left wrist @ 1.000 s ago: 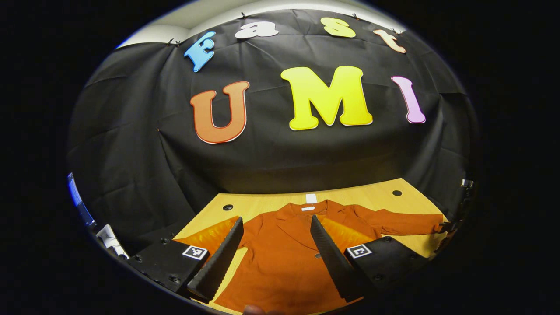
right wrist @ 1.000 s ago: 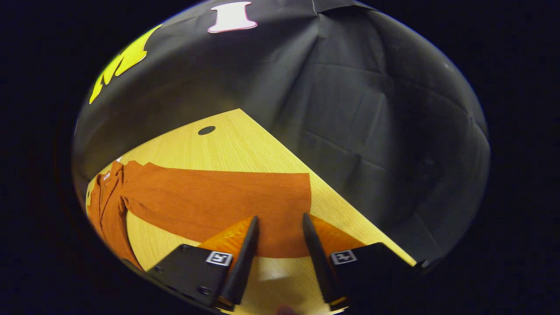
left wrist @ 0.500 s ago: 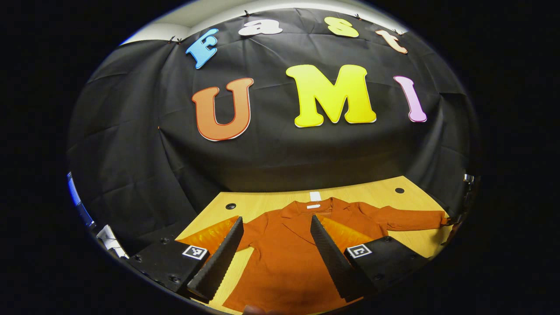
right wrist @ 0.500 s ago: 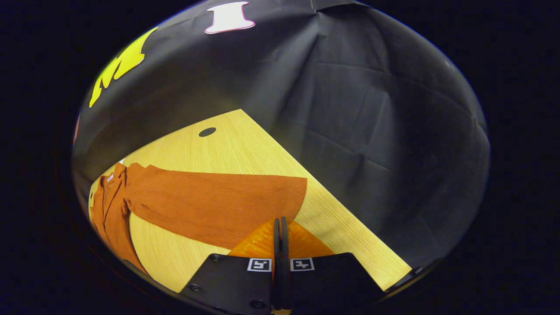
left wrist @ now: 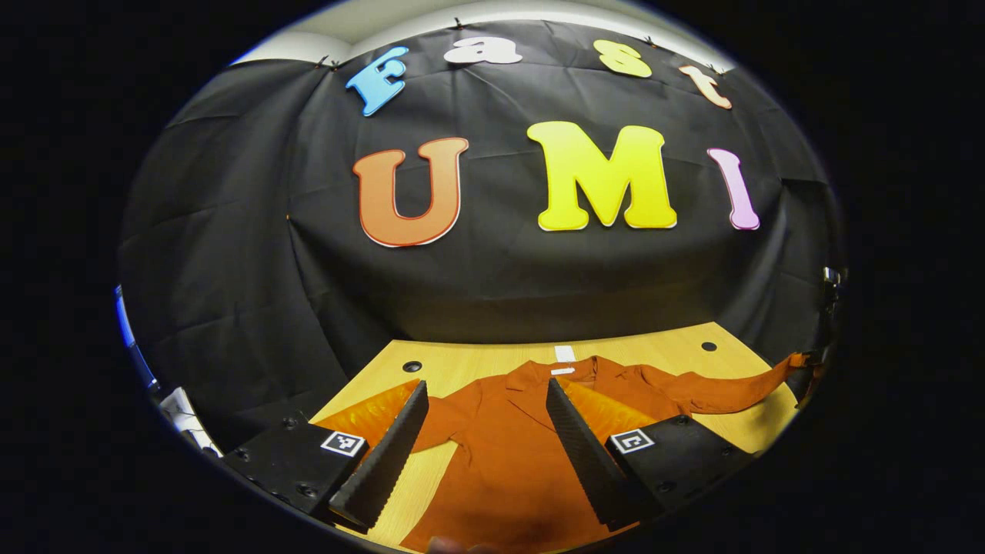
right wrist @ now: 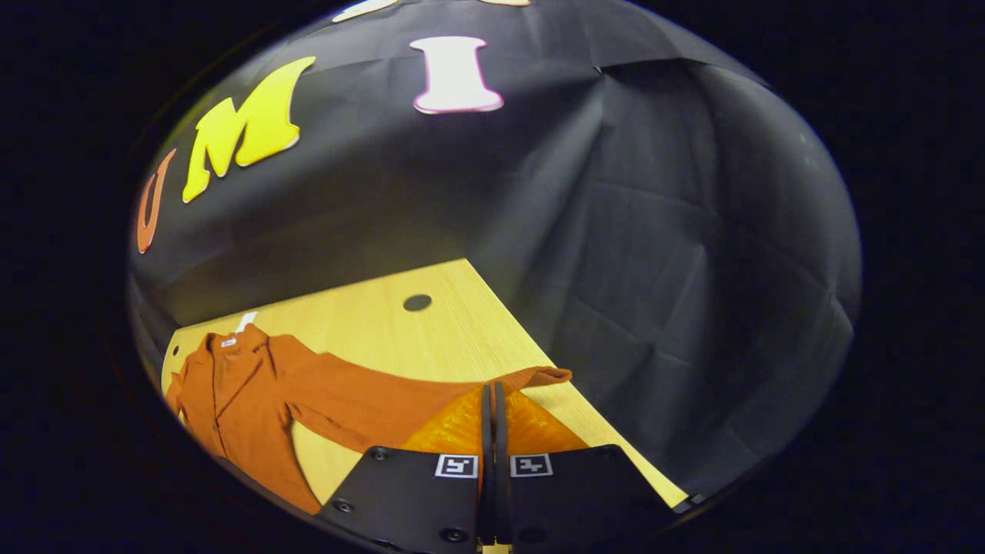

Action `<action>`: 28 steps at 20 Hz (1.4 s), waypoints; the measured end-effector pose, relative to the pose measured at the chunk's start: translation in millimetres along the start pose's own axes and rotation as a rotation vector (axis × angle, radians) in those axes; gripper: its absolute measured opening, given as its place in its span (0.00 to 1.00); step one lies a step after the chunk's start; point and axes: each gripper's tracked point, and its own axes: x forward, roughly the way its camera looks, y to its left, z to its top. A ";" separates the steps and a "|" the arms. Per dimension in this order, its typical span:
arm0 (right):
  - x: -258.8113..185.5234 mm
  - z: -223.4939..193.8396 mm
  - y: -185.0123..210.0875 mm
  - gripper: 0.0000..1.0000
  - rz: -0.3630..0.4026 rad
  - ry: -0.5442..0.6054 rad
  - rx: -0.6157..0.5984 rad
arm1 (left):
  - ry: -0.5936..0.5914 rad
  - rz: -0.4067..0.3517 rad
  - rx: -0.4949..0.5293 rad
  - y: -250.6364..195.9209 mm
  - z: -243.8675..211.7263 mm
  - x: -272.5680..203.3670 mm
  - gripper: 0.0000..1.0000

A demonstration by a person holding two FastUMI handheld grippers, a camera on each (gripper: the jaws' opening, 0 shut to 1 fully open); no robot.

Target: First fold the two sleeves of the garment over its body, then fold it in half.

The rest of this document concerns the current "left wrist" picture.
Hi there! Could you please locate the black backdrop cloth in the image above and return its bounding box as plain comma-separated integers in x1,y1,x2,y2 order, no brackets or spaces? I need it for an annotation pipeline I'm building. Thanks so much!
117,19,847,455

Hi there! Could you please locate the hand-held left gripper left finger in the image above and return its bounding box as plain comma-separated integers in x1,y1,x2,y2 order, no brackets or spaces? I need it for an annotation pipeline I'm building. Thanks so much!
219,379,430,532

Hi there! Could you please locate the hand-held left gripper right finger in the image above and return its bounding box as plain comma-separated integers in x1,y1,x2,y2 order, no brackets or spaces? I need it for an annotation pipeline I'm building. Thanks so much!
546,377,759,533

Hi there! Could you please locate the rust orange shirt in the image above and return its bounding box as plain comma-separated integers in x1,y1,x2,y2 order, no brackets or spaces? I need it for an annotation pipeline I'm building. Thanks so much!
400,352,813,554

